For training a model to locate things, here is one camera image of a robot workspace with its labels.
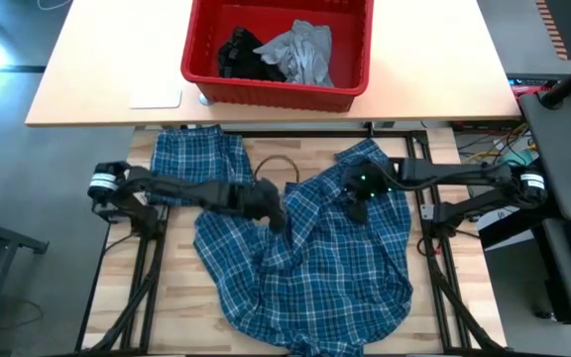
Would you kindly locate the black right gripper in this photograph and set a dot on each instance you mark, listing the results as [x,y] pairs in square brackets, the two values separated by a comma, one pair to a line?
[367,181]

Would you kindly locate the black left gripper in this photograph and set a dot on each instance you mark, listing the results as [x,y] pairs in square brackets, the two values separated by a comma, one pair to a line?
[236,198]

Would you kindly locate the blue plaid button shirt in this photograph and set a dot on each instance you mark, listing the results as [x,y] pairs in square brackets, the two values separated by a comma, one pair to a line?
[325,277]

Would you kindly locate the blue plaid pajama pants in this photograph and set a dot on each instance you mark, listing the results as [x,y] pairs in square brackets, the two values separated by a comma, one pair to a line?
[196,154]

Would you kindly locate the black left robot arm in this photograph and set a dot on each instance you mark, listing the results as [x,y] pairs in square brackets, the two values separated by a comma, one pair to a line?
[166,186]

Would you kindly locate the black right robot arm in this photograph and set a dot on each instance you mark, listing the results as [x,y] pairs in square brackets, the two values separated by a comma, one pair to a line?
[464,176]

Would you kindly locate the red plastic laundry bin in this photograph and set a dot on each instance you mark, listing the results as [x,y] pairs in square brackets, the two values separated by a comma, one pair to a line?
[355,49]

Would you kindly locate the black garment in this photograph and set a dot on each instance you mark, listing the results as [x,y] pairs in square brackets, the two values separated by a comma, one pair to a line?
[243,59]

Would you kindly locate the grey garment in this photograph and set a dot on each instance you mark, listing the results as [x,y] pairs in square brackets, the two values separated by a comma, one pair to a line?
[300,54]

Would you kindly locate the light wood side table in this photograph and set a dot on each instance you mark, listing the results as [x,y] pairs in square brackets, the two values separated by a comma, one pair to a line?
[439,59]

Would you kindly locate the white rectangular pad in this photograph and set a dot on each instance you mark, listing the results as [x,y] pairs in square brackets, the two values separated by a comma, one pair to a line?
[155,98]

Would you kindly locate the red electronic device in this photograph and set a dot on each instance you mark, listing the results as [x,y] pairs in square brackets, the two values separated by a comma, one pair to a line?
[528,89]

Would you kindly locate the black operator desk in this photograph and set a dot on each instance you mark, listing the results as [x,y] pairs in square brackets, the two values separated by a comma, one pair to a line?
[563,149]

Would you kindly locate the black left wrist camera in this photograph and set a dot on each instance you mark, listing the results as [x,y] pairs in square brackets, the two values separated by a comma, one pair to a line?
[268,193]

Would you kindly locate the black aluminium table frame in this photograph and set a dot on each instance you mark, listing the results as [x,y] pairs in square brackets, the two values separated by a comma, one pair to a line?
[439,287]

